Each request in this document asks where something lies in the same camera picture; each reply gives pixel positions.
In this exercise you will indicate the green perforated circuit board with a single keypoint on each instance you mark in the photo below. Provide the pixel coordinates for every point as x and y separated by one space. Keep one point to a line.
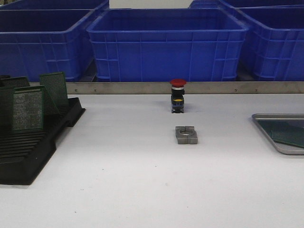
31 105
287 132

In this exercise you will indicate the rear right green circuit board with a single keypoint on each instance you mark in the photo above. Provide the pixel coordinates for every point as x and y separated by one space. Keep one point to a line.
55 93

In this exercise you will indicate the black slotted board rack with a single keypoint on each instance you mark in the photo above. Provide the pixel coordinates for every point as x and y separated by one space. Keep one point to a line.
23 155

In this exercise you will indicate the silver metal tray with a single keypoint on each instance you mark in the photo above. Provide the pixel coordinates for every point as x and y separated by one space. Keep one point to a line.
281 147

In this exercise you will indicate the rear left green circuit board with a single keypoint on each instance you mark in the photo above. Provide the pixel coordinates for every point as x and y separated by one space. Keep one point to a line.
16 82

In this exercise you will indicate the far left green circuit board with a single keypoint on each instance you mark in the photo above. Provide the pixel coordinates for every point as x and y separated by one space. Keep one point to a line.
6 106

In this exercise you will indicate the red emergency stop button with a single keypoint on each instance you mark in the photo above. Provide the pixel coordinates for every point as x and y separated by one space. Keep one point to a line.
177 93

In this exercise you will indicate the grey metal clamp block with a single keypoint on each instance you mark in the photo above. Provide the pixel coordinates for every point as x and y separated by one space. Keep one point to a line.
186 135

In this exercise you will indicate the centre blue plastic crate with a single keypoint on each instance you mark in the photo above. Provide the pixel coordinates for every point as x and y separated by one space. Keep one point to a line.
158 45

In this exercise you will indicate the blue plastic crate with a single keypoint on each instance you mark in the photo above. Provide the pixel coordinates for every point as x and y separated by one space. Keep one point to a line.
35 42
273 49
158 45

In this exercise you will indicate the far right blue crate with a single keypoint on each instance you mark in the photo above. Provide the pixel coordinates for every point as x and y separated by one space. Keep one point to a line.
199 4

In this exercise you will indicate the right blue plastic crate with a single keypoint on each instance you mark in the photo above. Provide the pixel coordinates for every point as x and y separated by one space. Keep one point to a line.
273 49

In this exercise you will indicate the left blue plastic crate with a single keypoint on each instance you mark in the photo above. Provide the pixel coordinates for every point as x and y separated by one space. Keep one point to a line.
35 42

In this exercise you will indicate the far left blue crate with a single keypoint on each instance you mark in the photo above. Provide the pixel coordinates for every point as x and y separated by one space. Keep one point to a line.
55 4

